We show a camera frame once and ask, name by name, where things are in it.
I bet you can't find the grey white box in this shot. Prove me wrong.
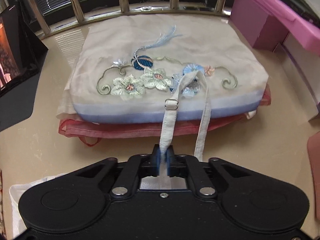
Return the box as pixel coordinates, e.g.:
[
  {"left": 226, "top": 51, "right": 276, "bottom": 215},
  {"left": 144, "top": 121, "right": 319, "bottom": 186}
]
[{"left": 274, "top": 34, "right": 320, "bottom": 123}]

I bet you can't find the red sheer garment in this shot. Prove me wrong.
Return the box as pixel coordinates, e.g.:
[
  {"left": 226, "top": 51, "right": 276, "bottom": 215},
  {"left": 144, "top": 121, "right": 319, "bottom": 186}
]
[{"left": 58, "top": 85, "right": 272, "bottom": 146}]

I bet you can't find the white crinkled garment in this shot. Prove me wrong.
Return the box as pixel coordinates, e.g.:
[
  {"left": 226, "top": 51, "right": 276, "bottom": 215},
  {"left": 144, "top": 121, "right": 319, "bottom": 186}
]
[{"left": 9, "top": 71, "right": 212, "bottom": 233}]

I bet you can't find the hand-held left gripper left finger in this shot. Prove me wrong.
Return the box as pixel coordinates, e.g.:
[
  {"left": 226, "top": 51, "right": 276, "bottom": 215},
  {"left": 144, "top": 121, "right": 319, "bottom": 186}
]
[{"left": 74, "top": 144, "right": 161, "bottom": 199}]

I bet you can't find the pink storage box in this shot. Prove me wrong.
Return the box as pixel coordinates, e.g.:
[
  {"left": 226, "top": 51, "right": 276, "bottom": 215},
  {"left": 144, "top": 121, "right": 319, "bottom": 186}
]
[{"left": 307, "top": 130, "right": 320, "bottom": 221}]

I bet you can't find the bright pink box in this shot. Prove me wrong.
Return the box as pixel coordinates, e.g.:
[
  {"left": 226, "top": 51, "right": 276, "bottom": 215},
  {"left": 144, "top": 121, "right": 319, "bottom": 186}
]
[{"left": 244, "top": 0, "right": 320, "bottom": 49}]

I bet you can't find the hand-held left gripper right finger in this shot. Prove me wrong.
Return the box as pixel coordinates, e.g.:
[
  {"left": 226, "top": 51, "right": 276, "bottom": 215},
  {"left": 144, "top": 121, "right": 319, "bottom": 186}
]
[{"left": 166, "top": 145, "right": 251, "bottom": 198}]

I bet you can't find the tablet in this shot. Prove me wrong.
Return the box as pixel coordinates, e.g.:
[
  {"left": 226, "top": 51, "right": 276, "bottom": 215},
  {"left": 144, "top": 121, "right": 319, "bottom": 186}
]
[{"left": 0, "top": 4, "right": 22, "bottom": 98}]

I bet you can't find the embroidered cream garment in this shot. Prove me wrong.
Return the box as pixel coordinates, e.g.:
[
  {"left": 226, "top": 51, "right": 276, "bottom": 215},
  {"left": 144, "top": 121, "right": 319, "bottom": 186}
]
[{"left": 57, "top": 15, "right": 269, "bottom": 124}]

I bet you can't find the mauve box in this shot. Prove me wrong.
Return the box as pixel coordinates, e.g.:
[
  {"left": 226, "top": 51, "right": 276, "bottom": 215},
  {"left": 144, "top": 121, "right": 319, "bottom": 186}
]
[{"left": 229, "top": 0, "right": 290, "bottom": 52}]

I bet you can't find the dark tablet stand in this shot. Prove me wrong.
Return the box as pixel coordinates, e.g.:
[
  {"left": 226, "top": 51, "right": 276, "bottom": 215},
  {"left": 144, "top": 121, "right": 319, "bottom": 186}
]
[{"left": 0, "top": 0, "right": 49, "bottom": 132}]

